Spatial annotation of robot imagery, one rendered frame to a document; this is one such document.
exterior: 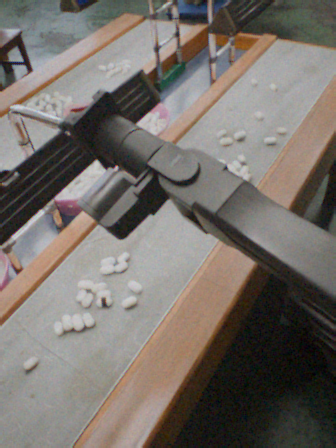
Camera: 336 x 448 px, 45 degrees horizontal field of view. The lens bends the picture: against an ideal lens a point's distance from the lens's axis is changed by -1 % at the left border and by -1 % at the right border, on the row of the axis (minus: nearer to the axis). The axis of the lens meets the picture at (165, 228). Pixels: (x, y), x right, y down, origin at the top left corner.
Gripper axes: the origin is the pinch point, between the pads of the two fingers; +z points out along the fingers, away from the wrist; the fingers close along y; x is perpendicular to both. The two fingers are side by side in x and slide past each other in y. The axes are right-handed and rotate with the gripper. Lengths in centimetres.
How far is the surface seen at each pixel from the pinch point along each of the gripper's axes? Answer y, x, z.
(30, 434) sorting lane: 33, -46, -12
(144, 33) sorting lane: 76, 75, 104
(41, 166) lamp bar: 8.4, -8.3, 6.6
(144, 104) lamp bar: 20.2, 15.8, 11.4
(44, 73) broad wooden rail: 56, 25, 105
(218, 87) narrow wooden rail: 67, 57, 40
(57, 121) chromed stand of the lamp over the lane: 8.6, -0.2, 12.1
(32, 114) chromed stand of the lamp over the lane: 8.1, -1.9, 18.3
